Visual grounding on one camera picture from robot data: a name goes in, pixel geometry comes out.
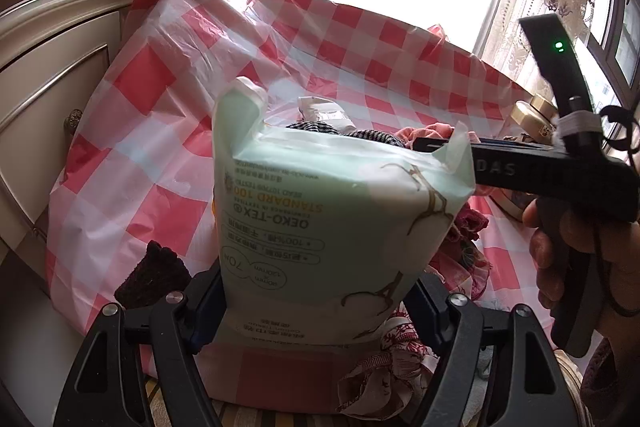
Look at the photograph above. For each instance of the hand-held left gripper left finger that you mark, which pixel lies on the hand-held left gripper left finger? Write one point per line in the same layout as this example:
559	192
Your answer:
206	309

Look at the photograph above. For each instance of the cream wooden cabinet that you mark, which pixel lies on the cream wooden cabinet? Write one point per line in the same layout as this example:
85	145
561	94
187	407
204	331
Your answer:
45	72

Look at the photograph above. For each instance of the maroon patterned cloth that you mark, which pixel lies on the maroon patterned cloth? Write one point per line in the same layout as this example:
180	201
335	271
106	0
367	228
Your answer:
385	372

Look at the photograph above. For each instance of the person's right forearm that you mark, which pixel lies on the person's right forearm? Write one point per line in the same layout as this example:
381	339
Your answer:
617	382

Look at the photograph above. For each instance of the mint green tissue pack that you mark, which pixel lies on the mint green tissue pack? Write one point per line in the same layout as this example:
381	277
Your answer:
330	217

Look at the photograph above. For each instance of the person's right hand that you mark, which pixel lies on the person's right hand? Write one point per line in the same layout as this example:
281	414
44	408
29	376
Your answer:
622	267

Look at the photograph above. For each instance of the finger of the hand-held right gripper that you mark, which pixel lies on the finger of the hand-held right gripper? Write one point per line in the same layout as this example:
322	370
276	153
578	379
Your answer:
435	144

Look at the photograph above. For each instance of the salmon pink cloth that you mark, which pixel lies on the salmon pink cloth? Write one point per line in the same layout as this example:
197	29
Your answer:
425	133

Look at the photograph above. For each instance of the red white checkered table cover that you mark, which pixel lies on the red white checkered table cover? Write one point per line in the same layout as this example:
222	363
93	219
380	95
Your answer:
165	117

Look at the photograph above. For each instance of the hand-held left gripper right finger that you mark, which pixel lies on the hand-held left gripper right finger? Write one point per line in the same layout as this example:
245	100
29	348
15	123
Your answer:
425	302

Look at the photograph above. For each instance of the dark brown knitted glove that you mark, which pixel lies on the dark brown knitted glove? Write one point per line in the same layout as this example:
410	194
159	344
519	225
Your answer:
155	274

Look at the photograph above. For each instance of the small white packet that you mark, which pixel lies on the small white packet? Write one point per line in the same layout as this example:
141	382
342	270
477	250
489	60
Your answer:
325	113

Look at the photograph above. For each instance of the dark window frame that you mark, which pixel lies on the dark window frame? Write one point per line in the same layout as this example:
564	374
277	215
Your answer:
617	22

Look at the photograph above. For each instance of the black white houndstooth cloth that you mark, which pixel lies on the black white houndstooth cloth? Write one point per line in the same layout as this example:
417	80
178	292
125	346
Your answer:
370	135

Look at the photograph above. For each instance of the pink floral pouch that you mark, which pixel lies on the pink floral pouch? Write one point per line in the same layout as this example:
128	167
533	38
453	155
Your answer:
465	257

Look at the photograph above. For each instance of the brass drawer knob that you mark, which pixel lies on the brass drawer knob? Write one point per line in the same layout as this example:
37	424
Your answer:
73	120

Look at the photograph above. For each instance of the gold lid clear jar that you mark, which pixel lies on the gold lid clear jar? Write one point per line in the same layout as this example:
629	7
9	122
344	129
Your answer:
532	117

